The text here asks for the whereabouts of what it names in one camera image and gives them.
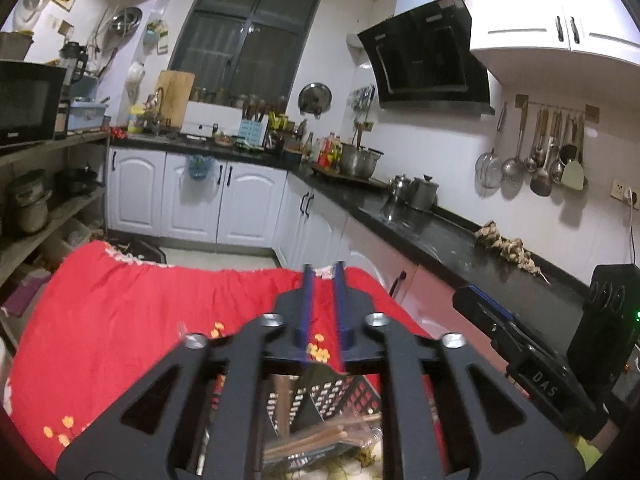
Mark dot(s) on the black wok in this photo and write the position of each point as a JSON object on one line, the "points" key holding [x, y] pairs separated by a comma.
{"points": [[75, 180]]}

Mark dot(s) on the yellow green cloth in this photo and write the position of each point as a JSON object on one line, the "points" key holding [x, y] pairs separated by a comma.
{"points": [[592, 455]]}

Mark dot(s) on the electric kettle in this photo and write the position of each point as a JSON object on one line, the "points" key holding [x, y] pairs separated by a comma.
{"points": [[72, 62]]}

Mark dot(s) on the steel pot with lid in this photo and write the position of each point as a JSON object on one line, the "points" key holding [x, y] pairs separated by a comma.
{"points": [[422, 193]]}

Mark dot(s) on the wall socket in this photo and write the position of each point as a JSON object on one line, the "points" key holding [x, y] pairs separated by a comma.
{"points": [[625, 191]]}

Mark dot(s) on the dark green utensil holder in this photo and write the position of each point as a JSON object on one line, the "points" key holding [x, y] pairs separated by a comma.
{"points": [[340, 395]]}

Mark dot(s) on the white base cabinets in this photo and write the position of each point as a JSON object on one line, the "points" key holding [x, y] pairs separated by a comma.
{"points": [[140, 190]]}

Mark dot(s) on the wooden cutting board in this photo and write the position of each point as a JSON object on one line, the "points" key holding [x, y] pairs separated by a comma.
{"points": [[172, 97]]}

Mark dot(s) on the white rectangular container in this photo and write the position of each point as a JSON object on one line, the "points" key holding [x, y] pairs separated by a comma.
{"points": [[210, 120]]}

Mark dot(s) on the hanging steel bowl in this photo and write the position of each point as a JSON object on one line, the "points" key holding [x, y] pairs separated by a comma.
{"points": [[125, 20]]}

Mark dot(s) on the blue hanging bag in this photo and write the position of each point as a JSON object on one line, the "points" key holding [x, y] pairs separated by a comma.
{"points": [[200, 166]]}

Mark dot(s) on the hanging steel pan lid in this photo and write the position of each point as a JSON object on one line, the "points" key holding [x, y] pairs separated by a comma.
{"points": [[315, 98]]}

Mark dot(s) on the black microwave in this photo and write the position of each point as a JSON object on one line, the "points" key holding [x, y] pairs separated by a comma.
{"points": [[27, 102]]}

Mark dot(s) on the utensil hanging rail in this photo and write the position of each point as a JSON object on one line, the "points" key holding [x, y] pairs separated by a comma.
{"points": [[555, 106]]}

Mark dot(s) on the white upper cabinet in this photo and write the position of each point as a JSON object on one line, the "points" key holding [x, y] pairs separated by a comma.
{"points": [[560, 10]]}

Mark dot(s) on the black range hood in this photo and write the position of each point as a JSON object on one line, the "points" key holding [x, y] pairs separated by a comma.
{"points": [[430, 55]]}

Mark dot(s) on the pile of ginger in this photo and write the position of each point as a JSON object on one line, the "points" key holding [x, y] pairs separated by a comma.
{"points": [[505, 246]]}

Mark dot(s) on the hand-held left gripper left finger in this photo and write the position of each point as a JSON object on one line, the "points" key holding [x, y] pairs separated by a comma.
{"points": [[304, 310]]}

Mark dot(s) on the red label bottle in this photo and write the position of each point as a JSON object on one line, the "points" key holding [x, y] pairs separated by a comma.
{"points": [[325, 151]]}

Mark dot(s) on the small steel kettle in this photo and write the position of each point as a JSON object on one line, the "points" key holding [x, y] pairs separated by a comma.
{"points": [[397, 186]]}

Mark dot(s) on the dark window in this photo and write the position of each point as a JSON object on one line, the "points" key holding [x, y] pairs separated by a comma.
{"points": [[245, 45]]}

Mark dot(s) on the pile of chopsticks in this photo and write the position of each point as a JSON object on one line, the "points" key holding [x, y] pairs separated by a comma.
{"points": [[325, 435]]}

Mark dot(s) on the glass pot lid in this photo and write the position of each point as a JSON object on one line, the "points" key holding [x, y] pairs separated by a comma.
{"points": [[30, 2]]}

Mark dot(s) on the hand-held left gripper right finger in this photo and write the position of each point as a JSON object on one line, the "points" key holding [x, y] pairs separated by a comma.
{"points": [[342, 310]]}

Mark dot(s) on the green spatula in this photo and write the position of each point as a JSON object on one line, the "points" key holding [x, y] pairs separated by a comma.
{"points": [[573, 176]]}

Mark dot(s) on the white hanging jug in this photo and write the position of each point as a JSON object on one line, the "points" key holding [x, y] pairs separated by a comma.
{"points": [[135, 72]]}

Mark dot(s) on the black countertop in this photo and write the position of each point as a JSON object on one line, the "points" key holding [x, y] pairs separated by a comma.
{"points": [[425, 240]]}

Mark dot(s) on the knife block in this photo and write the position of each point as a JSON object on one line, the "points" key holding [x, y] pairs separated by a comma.
{"points": [[252, 129]]}

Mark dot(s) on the light blue box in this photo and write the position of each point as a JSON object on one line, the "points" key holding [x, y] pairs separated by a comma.
{"points": [[87, 113]]}

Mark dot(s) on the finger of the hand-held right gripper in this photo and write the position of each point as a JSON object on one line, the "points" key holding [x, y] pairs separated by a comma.
{"points": [[480, 305]]}

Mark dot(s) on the metal shelf rack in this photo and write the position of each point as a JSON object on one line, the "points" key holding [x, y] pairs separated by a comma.
{"points": [[75, 138]]}

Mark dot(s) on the large steel pot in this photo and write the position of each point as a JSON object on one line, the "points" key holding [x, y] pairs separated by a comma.
{"points": [[357, 161]]}

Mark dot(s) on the red floral blanket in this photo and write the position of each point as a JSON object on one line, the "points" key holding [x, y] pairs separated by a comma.
{"points": [[125, 310]]}

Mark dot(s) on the hanging steel skimmer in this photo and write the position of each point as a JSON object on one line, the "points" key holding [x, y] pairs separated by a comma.
{"points": [[512, 166]]}

